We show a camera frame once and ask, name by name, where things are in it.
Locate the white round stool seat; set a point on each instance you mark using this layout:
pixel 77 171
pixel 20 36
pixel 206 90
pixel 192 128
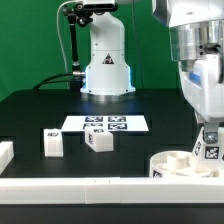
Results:
pixel 169 164

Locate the white U-shaped fence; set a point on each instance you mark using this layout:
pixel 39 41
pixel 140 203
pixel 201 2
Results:
pixel 105 190

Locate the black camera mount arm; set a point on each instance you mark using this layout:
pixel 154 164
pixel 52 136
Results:
pixel 76 16

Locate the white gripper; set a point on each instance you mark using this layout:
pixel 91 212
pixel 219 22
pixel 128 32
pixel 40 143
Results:
pixel 204 92

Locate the white marker sheet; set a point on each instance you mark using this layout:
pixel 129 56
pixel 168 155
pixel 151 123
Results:
pixel 131 123

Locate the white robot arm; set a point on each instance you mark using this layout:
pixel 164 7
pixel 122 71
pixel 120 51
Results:
pixel 197 45

